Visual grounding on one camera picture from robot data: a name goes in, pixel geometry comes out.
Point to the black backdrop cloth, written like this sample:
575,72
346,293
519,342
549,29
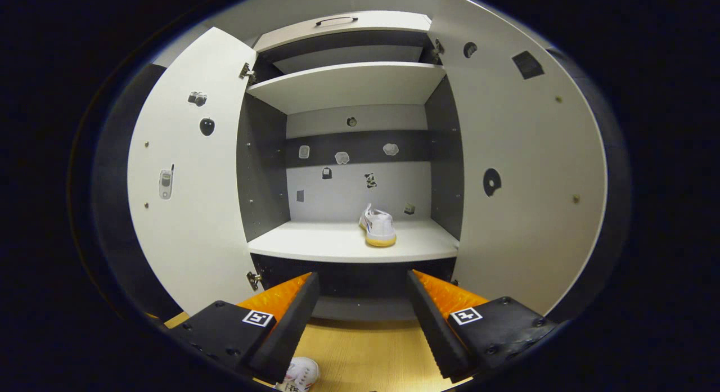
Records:
112,212

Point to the cabinet door with disc stickers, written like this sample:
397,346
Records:
523,240

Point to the white canvas shoe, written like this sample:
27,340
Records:
301,372
379,229

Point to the cabinet door with camera sticker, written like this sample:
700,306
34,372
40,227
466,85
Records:
185,223

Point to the white cabinet drawer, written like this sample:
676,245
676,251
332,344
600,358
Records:
394,22

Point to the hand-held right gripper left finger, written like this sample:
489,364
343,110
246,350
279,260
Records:
295,324

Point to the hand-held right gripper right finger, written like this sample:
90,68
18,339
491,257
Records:
430,324

